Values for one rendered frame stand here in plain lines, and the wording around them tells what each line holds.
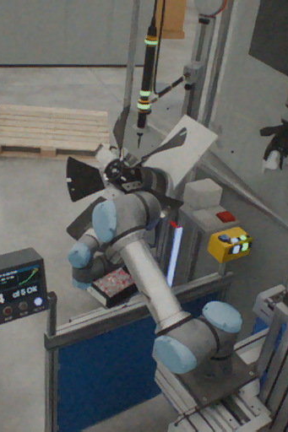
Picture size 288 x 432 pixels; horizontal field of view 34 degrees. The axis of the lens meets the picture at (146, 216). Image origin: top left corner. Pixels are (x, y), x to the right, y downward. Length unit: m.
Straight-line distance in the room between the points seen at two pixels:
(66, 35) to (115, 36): 0.75
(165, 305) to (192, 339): 0.12
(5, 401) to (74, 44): 5.75
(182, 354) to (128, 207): 0.44
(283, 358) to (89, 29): 6.53
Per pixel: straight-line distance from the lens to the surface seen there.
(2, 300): 1.56
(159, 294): 1.36
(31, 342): 2.97
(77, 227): 2.15
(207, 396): 1.52
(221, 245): 2.03
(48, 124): 5.24
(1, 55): 7.40
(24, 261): 1.54
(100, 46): 7.66
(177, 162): 2.31
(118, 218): 1.37
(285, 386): 1.56
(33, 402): 2.72
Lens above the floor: 2.23
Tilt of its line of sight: 33 degrees down
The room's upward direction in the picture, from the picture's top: 8 degrees clockwise
